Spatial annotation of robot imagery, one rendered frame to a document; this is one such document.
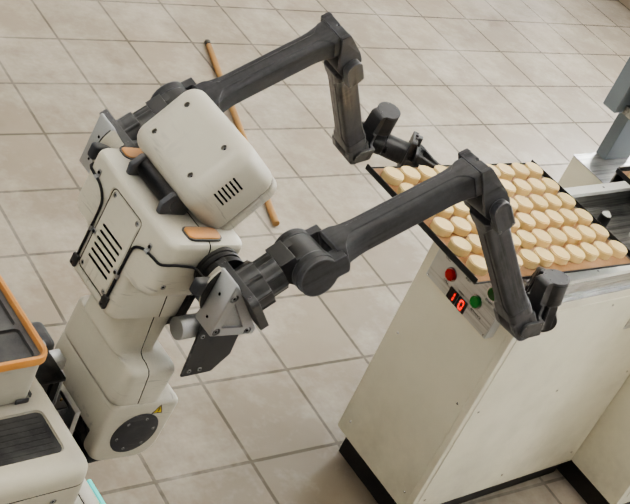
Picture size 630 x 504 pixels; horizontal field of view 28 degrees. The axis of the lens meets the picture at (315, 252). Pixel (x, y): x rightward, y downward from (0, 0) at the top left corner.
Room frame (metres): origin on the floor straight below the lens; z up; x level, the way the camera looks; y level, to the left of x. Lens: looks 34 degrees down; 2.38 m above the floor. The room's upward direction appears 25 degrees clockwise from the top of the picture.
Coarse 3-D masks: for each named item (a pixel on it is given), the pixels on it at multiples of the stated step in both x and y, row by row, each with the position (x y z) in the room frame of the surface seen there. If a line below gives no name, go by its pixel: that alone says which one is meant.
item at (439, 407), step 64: (448, 320) 2.60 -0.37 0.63; (576, 320) 2.65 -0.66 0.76; (384, 384) 2.65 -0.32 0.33; (448, 384) 2.54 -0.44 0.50; (512, 384) 2.57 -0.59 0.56; (576, 384) 2.80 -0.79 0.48; (384, 448) 2.58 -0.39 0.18; (448, 448) 2.49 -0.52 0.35; (512, 448) 2.72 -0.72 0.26; (576, 448) 2.99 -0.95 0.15
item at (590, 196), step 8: (600, 184) 3.12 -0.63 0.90; (608, 184) 3.14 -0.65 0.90; (616, 184) 3.16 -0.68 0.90; (624, 184) 3.18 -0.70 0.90; (568, 192) 2.99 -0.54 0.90; (576, 192) 3.01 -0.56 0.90; (584, 192) 3.03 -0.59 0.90; (592, 192) 3.05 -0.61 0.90; (600, 192) 3.08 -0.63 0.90; (608, 192) 3.11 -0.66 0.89; (616, 192) 3.14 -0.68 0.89; (624, 192) 3.17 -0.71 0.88; (584, 200) 3.04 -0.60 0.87; (592, 200) 3.07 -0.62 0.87; (600, 200) 3.10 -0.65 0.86; (608, 200) 3.13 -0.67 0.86; (616, 200) 3.16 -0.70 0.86; (624, 200) 3.19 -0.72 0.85
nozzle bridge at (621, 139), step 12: (624, 72) 3.34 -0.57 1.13; (624, 84) 3.33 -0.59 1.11; (612, 96) 3.34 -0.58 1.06; (624, 96) 3.32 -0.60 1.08; (612, 108) 3.32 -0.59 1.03; (624, 108) 3.34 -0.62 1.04; (624, 120) 3.41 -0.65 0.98; (612, 132) 3.42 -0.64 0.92; (624, 132) 3.41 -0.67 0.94; (600, 144) 3.43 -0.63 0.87; (612, 144) 3.40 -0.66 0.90; (624, 144) 3.44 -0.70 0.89; (612, 156) 3.42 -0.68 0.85; (624, 156) 3.47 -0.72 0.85
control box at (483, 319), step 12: (432, 264) 2.64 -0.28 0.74; (444, 264) 2.62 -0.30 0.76; (432, 276) 2.63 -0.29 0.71; (444, 276) 2.61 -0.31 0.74; (456, 276) 2.59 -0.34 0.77; (444, 288) 2.60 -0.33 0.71; (456, 288) 2.58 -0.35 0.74; (468, 288) 2.56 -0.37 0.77; (480, 288) 2.54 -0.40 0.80; (456, 300) 2.57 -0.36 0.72; (468, 300) 2.55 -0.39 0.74; (480, 300) 2.53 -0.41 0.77; (468, 312) 2.54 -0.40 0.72; (480, 312) 2.52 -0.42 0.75; (492, 312) 2.50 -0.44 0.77; (480, 324) 2.51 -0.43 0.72; (492, 324) 2.49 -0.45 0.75; (492, 336) 2.51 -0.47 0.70
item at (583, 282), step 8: (576, 272) 2.62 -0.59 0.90; (584, 272) 2.64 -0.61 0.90; (592, 272) 2.65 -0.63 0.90; (600, 272) 2.67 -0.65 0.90; (608, 272) 2.68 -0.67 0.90; (616, 272) 2.70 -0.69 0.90; (624, 272) 2.73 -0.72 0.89; (528, 280) 2.49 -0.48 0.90; (576, 280) 2.59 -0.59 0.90; (584, 280) 2.61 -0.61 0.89; (592, 280) 2.64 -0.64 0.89; (600, 280) 2.67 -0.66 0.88; (608, 280) 2.70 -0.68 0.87; (616, 280) 2.72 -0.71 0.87; (624, 280) 2.75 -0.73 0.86; (568, 288) 2.58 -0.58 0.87; (576, 288) 2.60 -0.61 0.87; (584, 288) 2.63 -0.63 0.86; (592, 288) 2.66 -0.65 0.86; (600, 288) 2.69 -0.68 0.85; (608, 288) 2.71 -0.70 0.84; (568, 296) 2.60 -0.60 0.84
